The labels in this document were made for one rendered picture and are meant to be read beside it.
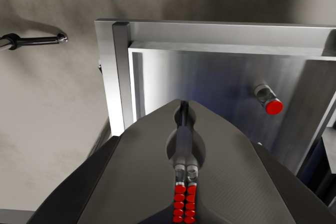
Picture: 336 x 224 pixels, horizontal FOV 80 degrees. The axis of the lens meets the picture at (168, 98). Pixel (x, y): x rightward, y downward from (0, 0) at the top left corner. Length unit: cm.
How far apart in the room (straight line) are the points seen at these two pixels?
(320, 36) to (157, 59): 21
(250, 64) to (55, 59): 127
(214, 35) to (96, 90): 119
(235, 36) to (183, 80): 9
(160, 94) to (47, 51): 119
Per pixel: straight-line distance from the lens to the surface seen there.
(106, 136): 95
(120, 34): 26
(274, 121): 36
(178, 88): 30
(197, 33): 27
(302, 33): 31
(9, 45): 134
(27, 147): 203
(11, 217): 75
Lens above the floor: 115
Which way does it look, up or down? 60 degrees down
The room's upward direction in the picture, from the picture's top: 174 degrees counter-clockwise
